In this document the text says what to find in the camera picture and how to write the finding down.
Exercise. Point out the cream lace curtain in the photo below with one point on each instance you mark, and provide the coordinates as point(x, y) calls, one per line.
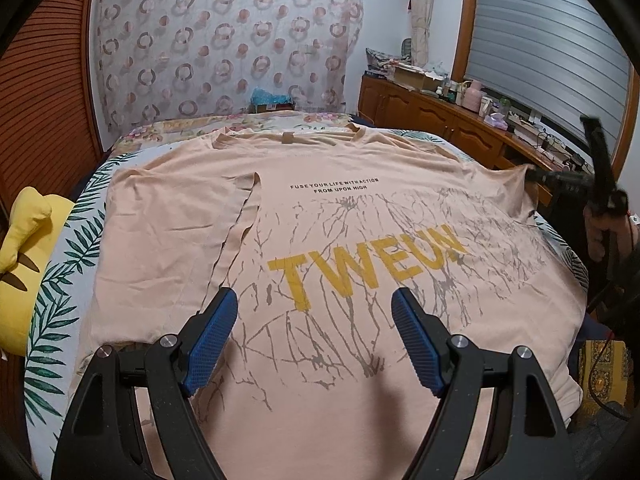
point(419, 15)

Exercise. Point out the pink bottle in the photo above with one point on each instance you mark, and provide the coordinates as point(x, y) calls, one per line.
point(473, 94)

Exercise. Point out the blue plastic bag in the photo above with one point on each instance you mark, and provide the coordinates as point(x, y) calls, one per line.
point(270, 97)

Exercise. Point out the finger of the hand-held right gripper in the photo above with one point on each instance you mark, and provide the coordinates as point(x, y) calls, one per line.
point(560, 177)

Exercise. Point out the small purple object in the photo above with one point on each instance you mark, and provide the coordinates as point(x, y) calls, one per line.
point(495, 121)

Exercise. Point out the cardboard box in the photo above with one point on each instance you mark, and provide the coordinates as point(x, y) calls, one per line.
point(415, 76)

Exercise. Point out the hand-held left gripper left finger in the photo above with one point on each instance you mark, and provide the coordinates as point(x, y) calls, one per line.
point(212, 340)

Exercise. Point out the grey window blind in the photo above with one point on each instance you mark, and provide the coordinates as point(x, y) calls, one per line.
point(540, 25)

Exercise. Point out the yellow plush toy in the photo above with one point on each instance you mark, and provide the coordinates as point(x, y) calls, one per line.
point(20, 270)

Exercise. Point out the peach printed t-shirt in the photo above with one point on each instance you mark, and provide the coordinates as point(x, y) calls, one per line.
point(350, 220)

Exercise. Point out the wooden cabinet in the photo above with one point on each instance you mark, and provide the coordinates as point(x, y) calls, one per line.
point(430, 110)

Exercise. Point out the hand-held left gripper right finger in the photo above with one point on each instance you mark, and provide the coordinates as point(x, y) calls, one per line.
point(415, 340)

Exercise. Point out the leaf print blanket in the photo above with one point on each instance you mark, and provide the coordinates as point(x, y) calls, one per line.
point(55, 280)

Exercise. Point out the person's right hand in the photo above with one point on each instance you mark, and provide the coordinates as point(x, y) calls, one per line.
point(595, 237)

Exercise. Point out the yellow patterned cloth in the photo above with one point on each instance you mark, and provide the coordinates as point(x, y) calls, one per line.
point(602, 365)

